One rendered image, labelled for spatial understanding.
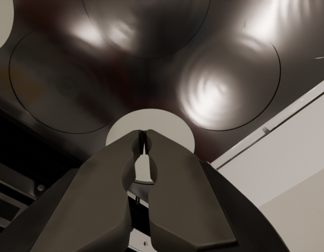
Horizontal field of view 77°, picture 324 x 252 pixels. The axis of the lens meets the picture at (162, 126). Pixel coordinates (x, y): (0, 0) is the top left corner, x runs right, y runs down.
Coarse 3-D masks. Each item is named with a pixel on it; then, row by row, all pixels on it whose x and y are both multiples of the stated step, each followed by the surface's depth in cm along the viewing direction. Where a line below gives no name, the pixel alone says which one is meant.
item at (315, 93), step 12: (312, 96) 20; (288, 108) 21; (300, 108) 21; (276, 120) 22; (252, 132) 23; (264, 132) 22; (240, 144) 23; (252, 144) 23; (228, 156) 24; (216, 168) 24
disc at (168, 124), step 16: (144, 112) 20; (160, 112) 21; (112, 128) 21; (128, 128) 21; (144, 128) 21; (160, 128) 22; (176, 128) 22; (192, 144) 23; (144, 160) 24; (144, 176) 25
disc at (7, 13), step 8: (0, 0) 16; (8, 0) 16; (0, 8) 16; (8, 8) 16; (0, 16) 16; (8, 16) 16; (0, 24) 16; (8, 24) 16; (0, 32) 17; (8, 32) 17; (0, 40) 17
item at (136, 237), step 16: (0, 112) 23; (16, 128) 24; (32, 144) 25; (48, 144) 25; (0, 160) 20; (64, 160) 26; (80, 160) 28; (0, 176) 19; (16, 176) 20; (32, 176) 21; (16, 192) 19; (32, 192) 20; (128, 192) 30; (144, 208) 32; (144, 240) 27
